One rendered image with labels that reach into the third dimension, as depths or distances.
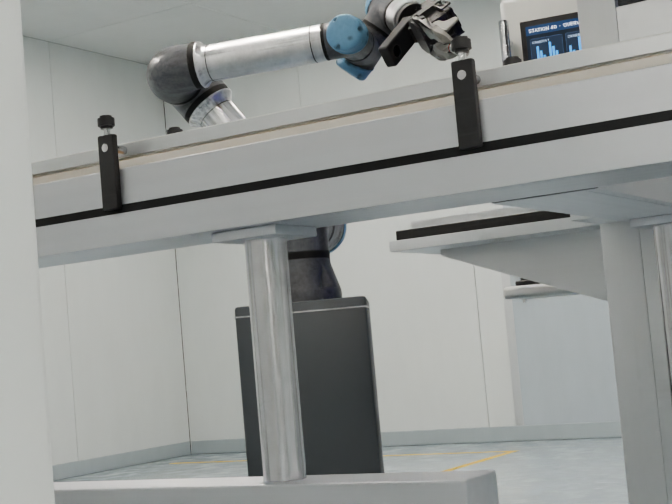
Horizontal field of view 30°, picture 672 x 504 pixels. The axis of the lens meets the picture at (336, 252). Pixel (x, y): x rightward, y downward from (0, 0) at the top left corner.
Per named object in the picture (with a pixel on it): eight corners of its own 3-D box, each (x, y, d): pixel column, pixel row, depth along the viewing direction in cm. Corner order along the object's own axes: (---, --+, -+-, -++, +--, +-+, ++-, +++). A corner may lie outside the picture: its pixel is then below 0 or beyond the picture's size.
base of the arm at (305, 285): (262, 305, 241) (258, 254, 242) (270, 307, 256) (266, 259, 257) (340, 298, 241) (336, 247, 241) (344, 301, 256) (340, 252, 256)
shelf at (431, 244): (749, 233, 263) (748, 223, 263) (649, 218, 203) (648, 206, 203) (535, 258, 287) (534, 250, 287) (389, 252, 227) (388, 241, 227)
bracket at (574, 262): (632, 302, 216) (624, 227, 217) (626, 302, 213) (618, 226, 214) (453, 319, 233) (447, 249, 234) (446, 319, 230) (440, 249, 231)
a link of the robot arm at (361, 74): (325, 56, 256) (355, 11, 255) (338, 66, 267) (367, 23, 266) (356, 76, 255) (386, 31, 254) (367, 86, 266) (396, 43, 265)
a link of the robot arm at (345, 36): (126, 43, 255) (359, -2, 244) (147, 54, 266) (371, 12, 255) (132, 98, 254) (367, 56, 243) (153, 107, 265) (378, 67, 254)
